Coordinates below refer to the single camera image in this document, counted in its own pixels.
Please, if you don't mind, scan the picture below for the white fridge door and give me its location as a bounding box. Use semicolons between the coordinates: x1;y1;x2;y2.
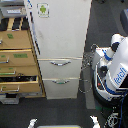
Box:
23;0;93;60

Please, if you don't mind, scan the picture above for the green android sticker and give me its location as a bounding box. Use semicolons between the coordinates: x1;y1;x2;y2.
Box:
37;3;49;18

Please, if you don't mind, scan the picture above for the white fridge body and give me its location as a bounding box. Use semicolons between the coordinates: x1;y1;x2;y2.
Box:
24;0;92;99

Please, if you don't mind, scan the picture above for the white blue robot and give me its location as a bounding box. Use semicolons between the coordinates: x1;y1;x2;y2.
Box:
92;34;128;106

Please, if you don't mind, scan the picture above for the lower fridge drawer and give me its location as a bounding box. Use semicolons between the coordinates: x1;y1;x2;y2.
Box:
43;78;79;99

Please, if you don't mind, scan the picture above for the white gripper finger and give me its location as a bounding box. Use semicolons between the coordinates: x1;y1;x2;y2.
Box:
28;119;38;128
90;116;101;128

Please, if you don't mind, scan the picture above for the grey box on cabinet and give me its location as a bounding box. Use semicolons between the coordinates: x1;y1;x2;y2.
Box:
0;6;26;17

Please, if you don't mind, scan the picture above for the wooden drawer cabinet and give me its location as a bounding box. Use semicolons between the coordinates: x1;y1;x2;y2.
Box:
0;17;45;97

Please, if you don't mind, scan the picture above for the coiled cable on floor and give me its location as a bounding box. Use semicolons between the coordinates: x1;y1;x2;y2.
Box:
78;43;100;94

